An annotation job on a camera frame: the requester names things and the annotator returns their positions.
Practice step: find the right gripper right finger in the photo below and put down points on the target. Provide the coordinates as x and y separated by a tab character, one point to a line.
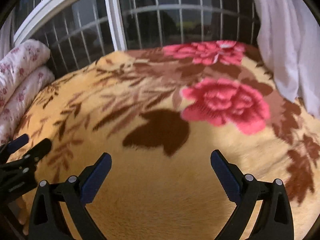
274	220

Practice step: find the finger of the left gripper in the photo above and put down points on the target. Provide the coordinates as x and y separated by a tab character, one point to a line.
37	153
11	147

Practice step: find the white sheer curtain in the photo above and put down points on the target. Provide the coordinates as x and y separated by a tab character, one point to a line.
288	40

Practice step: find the yellow floral fleece blanket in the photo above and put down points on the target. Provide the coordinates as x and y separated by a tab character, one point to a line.
160	113

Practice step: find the folded floral white quilt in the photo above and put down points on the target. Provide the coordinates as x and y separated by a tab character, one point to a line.
23	75

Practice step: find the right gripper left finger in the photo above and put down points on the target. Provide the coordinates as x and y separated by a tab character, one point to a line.
47	220

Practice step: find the white window frame with bars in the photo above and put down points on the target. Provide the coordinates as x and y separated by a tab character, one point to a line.
79	32

